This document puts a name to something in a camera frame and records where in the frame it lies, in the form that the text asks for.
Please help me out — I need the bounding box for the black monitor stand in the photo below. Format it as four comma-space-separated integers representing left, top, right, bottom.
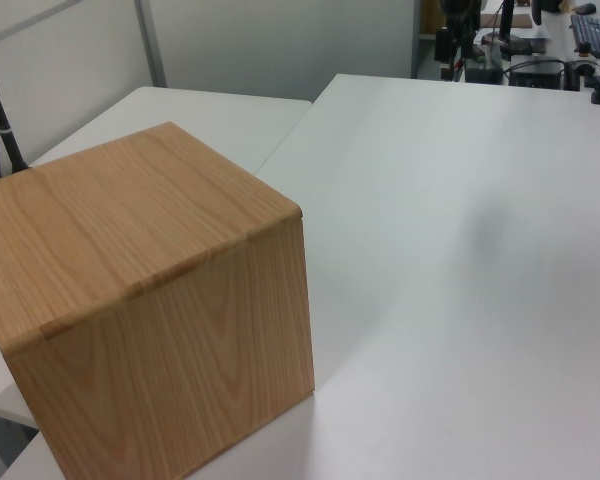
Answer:
493, 0, 533, 57

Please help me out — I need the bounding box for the black camera stand pole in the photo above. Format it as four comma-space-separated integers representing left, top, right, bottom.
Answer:
0, 42, 31, 174

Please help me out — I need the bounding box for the grey electronics box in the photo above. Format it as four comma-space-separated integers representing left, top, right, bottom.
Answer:
465, 42, 504, 84

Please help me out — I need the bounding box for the brown flat board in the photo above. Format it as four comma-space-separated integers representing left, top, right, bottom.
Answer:
479, 13, 534, 29

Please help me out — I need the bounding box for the light wooden cabinet box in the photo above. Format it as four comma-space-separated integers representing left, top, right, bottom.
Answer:
0, 120, 316, 480

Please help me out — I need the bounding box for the black electronics box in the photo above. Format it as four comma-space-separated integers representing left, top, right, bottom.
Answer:
508, 59, 566, 89

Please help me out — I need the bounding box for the black computer keyboard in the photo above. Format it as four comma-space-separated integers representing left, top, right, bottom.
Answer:
569, 13, 600, 57

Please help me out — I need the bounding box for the grey partition frame post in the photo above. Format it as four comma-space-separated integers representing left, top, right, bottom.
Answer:
133, 0, 169, 89

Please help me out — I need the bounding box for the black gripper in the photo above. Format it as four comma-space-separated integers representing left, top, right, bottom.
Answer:
434, 23, 481, 81

